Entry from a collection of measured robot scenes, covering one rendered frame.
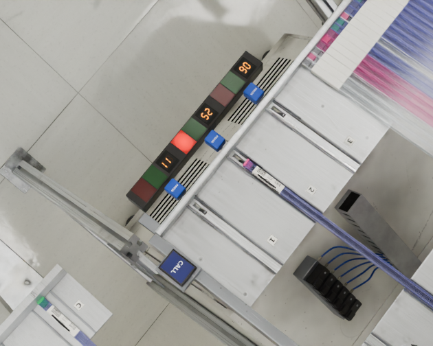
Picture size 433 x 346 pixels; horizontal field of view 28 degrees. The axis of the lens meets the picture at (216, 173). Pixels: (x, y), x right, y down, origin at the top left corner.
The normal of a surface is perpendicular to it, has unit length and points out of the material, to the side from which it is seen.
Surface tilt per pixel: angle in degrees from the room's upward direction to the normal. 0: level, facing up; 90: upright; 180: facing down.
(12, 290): 0
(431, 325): 44
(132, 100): 0
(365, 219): 0
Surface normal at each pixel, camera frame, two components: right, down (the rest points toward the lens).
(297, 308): 0.50, 0.22
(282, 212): -0.05, -0.25
